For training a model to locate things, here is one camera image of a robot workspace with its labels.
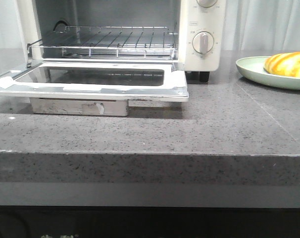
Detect grey oven knob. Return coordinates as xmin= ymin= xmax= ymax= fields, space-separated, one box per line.
xmin=192 ymin=32 xmax=214 ymax=55
xmin=197 ymin=0 xmax=217 ymax=8

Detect yellow orange striped bread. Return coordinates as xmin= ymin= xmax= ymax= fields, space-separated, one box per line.
xmin=264 ymin=52 xmax=300 ymax=78

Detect grey lower oven knob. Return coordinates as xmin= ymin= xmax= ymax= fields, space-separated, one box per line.
xmin=192 ymin=32 xmax=214 ymax=55

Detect oven glass door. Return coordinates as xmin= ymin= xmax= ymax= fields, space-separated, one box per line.
xmin=0 ymin=59 xmax=189 ymax=102

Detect light green plate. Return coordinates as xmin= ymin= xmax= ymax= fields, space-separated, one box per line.
xmin=236 ymin=56 xmax=300 ymax=90

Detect white toaster oven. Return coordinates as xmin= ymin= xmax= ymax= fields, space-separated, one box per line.
xmin=16 ymin=0 xmax=226 ymax=82

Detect grey upper oven knob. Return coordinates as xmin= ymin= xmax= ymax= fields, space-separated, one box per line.
xmin=197 ymin=0 xmax=217 ymax=8

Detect metal wire oven rack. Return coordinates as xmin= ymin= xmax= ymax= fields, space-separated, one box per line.
xmin=27 ymin=22 xmax=178 ymax=67

